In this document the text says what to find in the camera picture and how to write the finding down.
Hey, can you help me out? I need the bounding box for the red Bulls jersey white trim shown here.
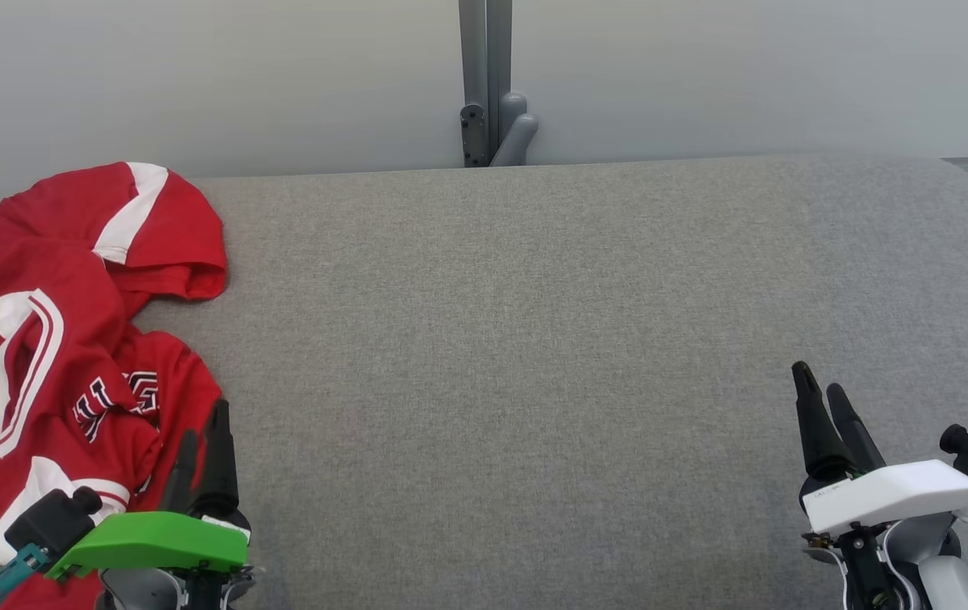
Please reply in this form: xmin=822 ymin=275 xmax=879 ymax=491
xmin=0 ymin=254 xmax=226 ymax=610

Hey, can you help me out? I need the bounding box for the plain red white shirt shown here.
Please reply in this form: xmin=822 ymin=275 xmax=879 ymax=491
xmin=0 ymin=161 xmax=228 ymax=302

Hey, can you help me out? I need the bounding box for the teal left camera connector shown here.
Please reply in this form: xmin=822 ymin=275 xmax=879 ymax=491
xmin=0 ymin=545 xmax=49 ymax=610

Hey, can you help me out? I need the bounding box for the dark grey post bracket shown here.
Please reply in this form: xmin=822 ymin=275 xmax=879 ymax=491
xmin=460 ymin=103 xmax=490 ymax=168

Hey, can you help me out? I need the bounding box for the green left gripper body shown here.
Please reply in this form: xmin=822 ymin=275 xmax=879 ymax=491
xmin=45 ymin=508 xmax=253 ymax=582

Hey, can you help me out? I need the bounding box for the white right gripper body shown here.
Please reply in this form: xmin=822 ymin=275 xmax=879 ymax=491
xmin=799 ymin=460 xmax=968 ymax=610

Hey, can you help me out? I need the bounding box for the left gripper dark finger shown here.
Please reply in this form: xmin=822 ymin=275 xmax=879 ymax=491
xmin=160 ymin=430 xmax=201 ymax=513
xmin=194 ymin=398 xmax=240 ymax=519

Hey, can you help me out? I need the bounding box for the grey rounded post foot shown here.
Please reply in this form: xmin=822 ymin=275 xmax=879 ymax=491
xmin=490 ymin=91 xmax=540 ymax=168

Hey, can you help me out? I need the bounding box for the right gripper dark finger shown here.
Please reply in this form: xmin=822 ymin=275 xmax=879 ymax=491
xmin=792 ymin=362 xmax=854 ymax=484
xmin=826 ymin=383 xmax=887 ymax=474

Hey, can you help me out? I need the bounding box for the grey metal partition post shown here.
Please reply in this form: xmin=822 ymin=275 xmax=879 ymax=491
xmin=459 ymin=0 xmax=514 ymax=168

